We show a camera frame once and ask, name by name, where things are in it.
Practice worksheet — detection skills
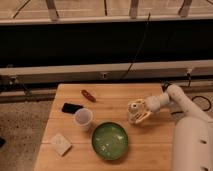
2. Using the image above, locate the white rectangular sponge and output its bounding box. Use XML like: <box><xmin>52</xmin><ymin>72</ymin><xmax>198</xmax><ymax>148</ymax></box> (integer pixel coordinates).
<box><xmin>50</xmin><ymin>133</ymin><xmax>72</xmax><ymax>156</ymax></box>

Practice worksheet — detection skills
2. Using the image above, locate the black floor cable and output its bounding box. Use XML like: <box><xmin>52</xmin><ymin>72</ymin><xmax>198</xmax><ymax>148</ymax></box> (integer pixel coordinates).
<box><xmin>161</xmin><ymin>73</ymin><xmax>213</xmax><ymax>116</ymax></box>

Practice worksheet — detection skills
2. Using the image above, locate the black hanging cable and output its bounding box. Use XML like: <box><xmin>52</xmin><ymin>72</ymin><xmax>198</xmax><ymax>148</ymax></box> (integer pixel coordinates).
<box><xmin>119</xmin><ymin>12</ymin><xmax>152</xmax><ymax>81</ymax></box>

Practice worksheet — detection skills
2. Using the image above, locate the green bowl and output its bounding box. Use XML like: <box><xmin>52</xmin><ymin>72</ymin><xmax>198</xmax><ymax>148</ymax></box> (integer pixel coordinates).
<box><xmin>91</xmin><ymin>122</ymin><xmax>128</xmax><ymax>161</ymax></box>

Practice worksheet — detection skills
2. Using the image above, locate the wooden table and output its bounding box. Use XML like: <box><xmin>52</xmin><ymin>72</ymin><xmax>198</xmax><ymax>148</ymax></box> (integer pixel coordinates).
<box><xmin>34</xmin><ymin>83</ymin><xmax>174</xmax><ymax>171</ymax></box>

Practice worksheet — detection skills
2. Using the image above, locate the small white bottle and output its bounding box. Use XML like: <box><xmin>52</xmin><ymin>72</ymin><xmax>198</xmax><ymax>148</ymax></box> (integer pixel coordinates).
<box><xmin>128</xmin><ymin>103</ymin><xmax>139</xmax><ymax>119</ymax></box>

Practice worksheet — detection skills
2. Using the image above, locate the translucent plastic cup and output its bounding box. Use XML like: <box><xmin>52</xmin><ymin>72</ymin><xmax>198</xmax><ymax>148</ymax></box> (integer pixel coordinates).
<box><xmin>74</xmin><ymin>108</ymin><xmax>93</xmax><ymax>131</ymax></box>

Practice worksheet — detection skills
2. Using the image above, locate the black phone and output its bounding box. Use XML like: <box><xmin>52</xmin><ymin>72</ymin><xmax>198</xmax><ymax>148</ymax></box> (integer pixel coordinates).
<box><xmin>62</xmin><ymin>103</ymin><xmax>83</xmax><ymax>114</ymax></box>

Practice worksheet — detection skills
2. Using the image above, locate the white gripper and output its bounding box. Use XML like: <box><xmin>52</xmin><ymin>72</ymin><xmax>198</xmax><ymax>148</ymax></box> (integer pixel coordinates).
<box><xmin>130</xmin><ymin>96</ymin><xmax>161</xmax><ymax>124</ymax></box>

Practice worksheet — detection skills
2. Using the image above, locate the brown red small object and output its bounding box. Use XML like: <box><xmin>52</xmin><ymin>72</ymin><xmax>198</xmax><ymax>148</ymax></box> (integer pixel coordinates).
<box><xmin>81</xmin><ymin>90</ymin><xmax>96</xmax><ymax>103</ymax></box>

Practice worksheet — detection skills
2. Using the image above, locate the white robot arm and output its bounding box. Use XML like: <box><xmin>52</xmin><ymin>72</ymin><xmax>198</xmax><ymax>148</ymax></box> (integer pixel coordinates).
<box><xmin>128</xmin><ymin>84</ymin><xmax>213</xmax><ymax>171</ymax></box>

